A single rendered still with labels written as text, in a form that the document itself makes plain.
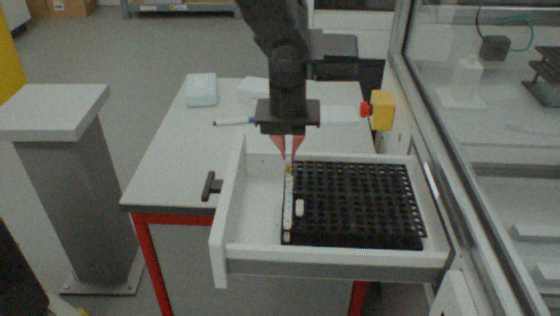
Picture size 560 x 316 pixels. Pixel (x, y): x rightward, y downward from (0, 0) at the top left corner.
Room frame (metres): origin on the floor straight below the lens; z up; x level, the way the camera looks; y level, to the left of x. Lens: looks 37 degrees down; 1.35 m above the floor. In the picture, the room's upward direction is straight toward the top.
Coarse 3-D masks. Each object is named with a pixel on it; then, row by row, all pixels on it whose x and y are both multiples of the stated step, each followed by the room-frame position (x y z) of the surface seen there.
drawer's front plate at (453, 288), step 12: (444, 276) 0.33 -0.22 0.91; (456, 276) 0.32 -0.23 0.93; (444, 288) 0.32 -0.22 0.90; (456, 288) 0.30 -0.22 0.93; (444, 300) 0.31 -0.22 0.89; (456, 300) 0.29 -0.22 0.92; (468, 300) 0.28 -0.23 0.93; (432, 312) 0.32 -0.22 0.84; (444, 312) 0.30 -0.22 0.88; (456, 312) 0.28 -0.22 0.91; (468, 312) 0.27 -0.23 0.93
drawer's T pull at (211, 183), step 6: (210, 174) 0.54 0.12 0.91; (210, 180) 0.53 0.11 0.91; (216, 180) 0.53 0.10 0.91; (222, 180) 0.53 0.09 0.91; (204, 186) 0.51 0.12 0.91; (210, 186) 0.51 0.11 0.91; (216, 186) 0.51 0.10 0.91; (204, 192) 0.50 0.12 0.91; (210, 192) 0.51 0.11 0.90; (216, 192) 0.51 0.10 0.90; (204, 198) 0.48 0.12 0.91
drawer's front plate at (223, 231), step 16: (240, 144) 0.61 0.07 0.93; (240, 160) 0.58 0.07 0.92; (240, 176) 0.57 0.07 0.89; (224, 192) 0.48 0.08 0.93; (240, 192) 0.56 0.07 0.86; (224, 208) 0.44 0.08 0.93; (224, 224) 0.41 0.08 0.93; (224, 240) 0.40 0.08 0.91; (224, 256) 0.39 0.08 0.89; (224, 272) 0.37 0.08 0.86
